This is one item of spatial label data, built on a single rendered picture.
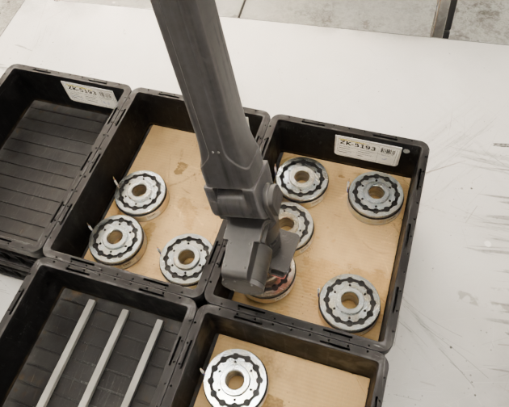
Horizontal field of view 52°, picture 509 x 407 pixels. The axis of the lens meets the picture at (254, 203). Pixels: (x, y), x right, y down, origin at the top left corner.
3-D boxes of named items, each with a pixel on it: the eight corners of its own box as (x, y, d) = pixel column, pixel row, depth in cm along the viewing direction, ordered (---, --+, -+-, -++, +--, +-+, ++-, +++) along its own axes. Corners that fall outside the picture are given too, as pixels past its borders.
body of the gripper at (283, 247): (287, 277, 79) (286, 259, 72) (225, 256, 81) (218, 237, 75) (300, 239, 82) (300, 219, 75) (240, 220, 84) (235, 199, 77)
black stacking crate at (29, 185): (35, 99, 125) (13, 65, 115) (148, 123, 118) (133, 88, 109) (-62, 243, 106) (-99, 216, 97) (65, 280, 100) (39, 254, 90)
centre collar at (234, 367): (225, 361, 84) (224, 360, 84) (254, 369, 83) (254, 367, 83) (216, 392, 82) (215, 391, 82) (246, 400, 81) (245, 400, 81)
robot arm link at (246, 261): (275, 177, 64) (212, 174, 67) (255, 264, 59) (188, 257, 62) (297, 221, 74) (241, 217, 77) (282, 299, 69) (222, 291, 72)
